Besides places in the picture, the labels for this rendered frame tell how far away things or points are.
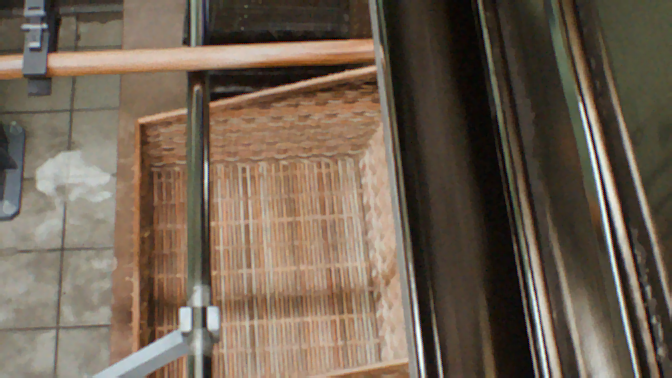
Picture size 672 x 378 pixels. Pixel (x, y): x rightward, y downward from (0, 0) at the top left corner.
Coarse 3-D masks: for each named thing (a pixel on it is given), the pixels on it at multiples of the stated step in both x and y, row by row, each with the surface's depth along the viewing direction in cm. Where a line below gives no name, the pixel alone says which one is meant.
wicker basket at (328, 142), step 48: (240, 96) 216; (288, 96) 217; (336, 96) 218; (144, 144) 223; (240, 144) 227; (288, 144) 228; (336, 144) 229; (384, 144) 220; (144, 192) 221; (240, 192) 229; (288, 192) 228; (336, 192) 229; (384, 192) 218; (144, 240) 217; (240, 240) 223; (288, 240) 223; (336, 240) 223; (384, 240) 216; (144, 288) 212; (240, 288) 217; (336, 288) 218; (384, 288) 214; (144, 336) 207; (240, 336) 212; (288, 336) 212; (336, 336) 212; (384, 336) 211
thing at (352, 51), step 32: (0, 64) 164; (64, 64) 165; (96, 64) 165; (128, 64) 165; (160, 64) 166; (192, 64) 166; (224, 64) 166; (256, 64) 167; (288, 64) 167; (320, 64) 167
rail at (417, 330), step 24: (384, 0) 141; (384, 24) 139; (384, 48) 138; (384, 72) 137; (408, 120) 132; (408, 144) 130; (408, 168) 129; (408, 192) 127; (408, 216) 125; (408, 240) 124; (408, 264) 122; (408, 288) 122; (432, 312) 119; (432, 336) 118; (432, 360) 116
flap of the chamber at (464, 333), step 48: (432, 0) 145; (432, 48) 141; (384, 96) 136; (432, 96) 137; (480, 96) 138; (432, 144) 133; (480, 144) 134; (432, 192) 130; (480, 192) 131; (432, 240) 126; (480, 240) 127; (432, 288) 123; (480, 288) 124; (480, 336) 121; (528, 336) 122
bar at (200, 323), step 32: (192, 0) 176; (192, 32) 172; (192, 96) 166; (192, 128) 163; (192, 160) 160; (192, 192) 158; (192, 224) 155; (192, 256) 152; (192, 288) 150; (192, 320) 147; (160, 352) 152; (192, 352) 145
